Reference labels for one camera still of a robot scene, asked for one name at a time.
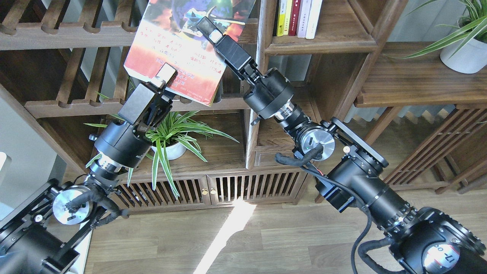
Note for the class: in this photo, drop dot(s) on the small white plant pot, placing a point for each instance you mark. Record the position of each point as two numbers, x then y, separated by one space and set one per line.
173 151

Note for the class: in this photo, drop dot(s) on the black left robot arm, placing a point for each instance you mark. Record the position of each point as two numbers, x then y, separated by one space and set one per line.
40 236

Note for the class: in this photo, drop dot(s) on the red cover thick book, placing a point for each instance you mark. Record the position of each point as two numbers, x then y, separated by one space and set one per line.
167 34

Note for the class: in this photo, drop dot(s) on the yellow upright book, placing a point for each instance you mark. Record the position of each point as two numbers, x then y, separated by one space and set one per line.
284 16

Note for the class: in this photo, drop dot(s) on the green spider plant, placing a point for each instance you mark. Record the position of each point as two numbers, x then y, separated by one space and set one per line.
175 127

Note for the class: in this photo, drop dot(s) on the white book red logo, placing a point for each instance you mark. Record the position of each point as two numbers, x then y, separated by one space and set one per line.
313 19

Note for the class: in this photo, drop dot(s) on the dark wooden bookshelf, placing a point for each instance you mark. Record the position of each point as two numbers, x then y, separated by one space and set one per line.
62 67

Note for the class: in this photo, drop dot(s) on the pale pink thin book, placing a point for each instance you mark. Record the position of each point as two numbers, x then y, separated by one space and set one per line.
304 12

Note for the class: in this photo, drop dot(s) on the large white plant pot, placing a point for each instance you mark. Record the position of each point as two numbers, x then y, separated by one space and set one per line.
471 58

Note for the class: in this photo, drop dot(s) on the right slatted cabinet door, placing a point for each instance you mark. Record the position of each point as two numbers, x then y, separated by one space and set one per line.
256 186

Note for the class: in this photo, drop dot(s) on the green plant top right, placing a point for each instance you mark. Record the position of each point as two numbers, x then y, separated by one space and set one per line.
471 26

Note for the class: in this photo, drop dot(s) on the grey cabinet at left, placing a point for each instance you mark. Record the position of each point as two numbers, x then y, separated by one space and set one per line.
33 161

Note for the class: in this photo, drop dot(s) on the left slatted cabinet door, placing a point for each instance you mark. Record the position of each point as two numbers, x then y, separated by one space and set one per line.
140 197

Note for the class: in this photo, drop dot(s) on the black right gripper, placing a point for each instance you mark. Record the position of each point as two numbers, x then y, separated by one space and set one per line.
270 94

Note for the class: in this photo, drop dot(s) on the slatted cabinet door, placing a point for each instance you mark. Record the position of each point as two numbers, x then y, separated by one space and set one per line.
256 186
140 197

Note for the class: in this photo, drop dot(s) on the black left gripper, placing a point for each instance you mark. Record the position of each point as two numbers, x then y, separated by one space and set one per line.
125 143

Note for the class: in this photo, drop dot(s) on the small wooden drawer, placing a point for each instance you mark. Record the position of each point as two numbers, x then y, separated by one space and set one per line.
267 158

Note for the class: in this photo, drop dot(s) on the dark red upright book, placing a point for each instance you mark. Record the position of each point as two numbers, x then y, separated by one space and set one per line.
294 19

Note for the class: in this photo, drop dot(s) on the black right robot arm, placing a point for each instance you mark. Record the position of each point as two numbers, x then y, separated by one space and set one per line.
425 241

